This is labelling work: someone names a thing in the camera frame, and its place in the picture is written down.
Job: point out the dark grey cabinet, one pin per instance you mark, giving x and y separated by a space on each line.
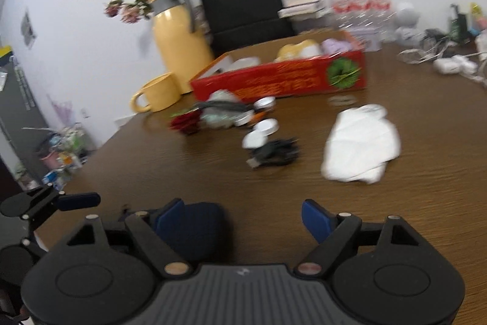
19 108

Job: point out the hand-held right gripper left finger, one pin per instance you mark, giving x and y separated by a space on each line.
170 219

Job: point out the clear water bottle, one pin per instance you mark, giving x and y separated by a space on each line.
379 5
338 5
357 3

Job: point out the purple soft item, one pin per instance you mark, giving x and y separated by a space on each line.
336 45

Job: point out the grey green cloth bundle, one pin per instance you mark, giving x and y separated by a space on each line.
220 111

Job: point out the white cloth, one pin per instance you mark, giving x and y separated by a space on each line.
361 146

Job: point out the open white case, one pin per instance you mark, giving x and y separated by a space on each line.
467 65

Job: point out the small silver tin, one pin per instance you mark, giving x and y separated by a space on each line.
243 118

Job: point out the yellow thermos jug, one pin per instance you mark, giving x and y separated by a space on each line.
179 43

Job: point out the red cardboard box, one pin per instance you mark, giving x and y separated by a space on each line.
281 79

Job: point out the white round lid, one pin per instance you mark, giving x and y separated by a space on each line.
266 126

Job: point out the dark blue pouch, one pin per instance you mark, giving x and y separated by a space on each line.
203 229

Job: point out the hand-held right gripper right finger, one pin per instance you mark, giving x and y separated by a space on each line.
315 219

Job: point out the colourful packet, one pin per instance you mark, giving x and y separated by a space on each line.
478 18

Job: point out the white robot toy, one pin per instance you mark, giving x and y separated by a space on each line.
407 20

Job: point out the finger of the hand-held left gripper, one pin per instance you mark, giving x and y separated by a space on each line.
78 201

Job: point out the flat white box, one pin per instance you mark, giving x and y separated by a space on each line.
300 11

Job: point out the yellow mug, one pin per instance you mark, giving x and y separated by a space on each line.
161 92

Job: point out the small orange object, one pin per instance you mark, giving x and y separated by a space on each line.
260 115

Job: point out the purple lavender decoration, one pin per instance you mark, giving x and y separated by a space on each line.
61 108

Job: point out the green bottle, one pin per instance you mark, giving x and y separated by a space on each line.
458 26

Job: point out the wall poster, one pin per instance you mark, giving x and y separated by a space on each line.
27 28

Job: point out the white item in box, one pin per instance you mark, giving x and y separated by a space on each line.
244 65

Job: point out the yellow plush toy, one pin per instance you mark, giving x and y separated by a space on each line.
298 50

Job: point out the black charger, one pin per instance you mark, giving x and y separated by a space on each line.
434 35

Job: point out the white round caps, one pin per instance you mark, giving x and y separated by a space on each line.
255 139

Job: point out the grey tin box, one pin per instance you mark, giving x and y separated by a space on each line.
367 39

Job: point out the red rose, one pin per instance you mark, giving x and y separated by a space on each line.
185 122

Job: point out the cluttered storage shelf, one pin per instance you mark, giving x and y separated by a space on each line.
61 153

